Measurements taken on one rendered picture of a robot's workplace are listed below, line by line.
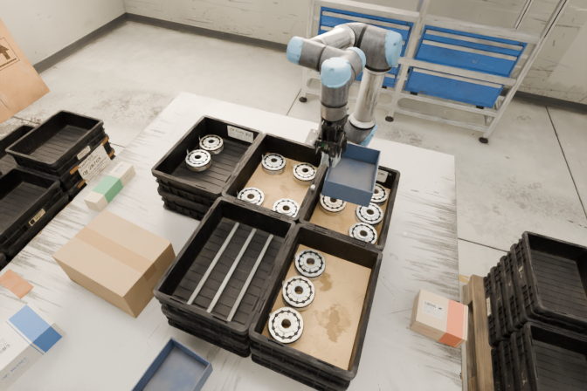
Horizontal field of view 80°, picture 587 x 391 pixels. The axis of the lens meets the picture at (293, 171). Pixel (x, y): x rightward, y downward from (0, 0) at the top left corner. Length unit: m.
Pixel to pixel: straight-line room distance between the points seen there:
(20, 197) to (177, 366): 1.45
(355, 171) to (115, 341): 0.94
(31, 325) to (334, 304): 0.91
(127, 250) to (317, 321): 0.66
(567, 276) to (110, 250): 1.94
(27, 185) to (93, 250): 1.15
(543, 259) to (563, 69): 2.52
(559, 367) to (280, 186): 1.37
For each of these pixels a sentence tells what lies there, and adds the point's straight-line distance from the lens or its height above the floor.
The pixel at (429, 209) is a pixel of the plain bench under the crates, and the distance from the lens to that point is 1.70.
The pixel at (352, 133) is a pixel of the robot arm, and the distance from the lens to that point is 1.60.
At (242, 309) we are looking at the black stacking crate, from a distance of 1.17.
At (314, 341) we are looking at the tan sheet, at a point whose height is 0.83.
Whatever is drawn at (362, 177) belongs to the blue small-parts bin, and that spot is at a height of 1.07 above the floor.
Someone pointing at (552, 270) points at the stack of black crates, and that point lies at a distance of 2.09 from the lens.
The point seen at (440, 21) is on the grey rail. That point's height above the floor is 0.93.
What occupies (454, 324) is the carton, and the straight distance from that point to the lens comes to 1.35.
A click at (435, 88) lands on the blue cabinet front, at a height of 0.39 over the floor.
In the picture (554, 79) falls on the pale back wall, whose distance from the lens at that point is 4.31.
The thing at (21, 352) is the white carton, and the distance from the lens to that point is 1.36.
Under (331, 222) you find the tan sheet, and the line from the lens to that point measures 1.35.
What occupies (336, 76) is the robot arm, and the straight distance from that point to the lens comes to 0.90.
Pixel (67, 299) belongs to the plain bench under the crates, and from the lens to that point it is 1.49.
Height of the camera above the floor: 1.90
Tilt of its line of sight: 45 degrees down
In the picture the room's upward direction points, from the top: 5 degrees clockwise
